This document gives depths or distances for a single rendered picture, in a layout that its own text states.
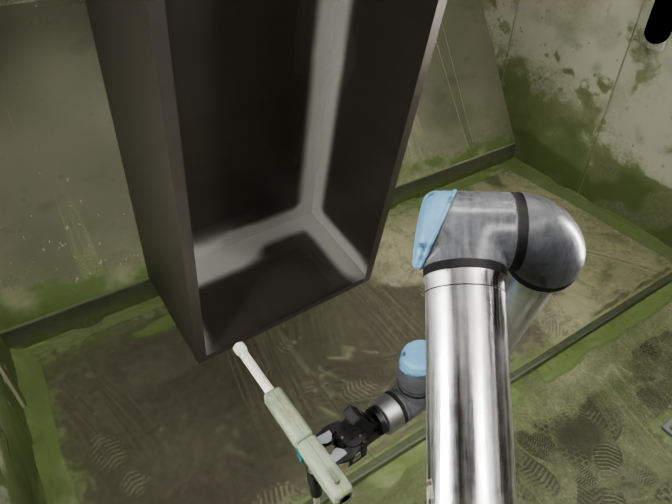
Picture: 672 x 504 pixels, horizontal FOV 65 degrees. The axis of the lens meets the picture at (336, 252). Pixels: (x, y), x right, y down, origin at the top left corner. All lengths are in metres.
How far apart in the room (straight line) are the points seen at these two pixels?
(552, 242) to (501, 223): 0.08
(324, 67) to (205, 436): 1.22
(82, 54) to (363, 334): 1.53
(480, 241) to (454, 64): 2.40
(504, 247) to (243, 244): 1.17
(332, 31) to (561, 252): 0.93
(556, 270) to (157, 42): 0.66
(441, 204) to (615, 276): 1.98
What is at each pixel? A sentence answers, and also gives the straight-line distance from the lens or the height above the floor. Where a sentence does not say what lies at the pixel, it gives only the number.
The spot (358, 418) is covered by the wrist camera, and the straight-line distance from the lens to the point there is 1.23.
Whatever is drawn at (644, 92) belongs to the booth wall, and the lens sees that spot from 2.82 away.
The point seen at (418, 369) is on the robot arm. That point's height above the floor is 0.66.
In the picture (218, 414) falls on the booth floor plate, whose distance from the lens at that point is 1.94.
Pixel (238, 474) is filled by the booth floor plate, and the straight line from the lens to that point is 1.82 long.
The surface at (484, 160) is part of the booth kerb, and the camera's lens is 3.15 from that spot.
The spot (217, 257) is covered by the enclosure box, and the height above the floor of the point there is 0.53.
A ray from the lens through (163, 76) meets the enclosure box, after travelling 0.89.
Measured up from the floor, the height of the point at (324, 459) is 0.56.
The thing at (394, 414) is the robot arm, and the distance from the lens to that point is 1.33.
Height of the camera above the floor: 1.63
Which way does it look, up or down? 39 degrees down
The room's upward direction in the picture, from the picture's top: straight up
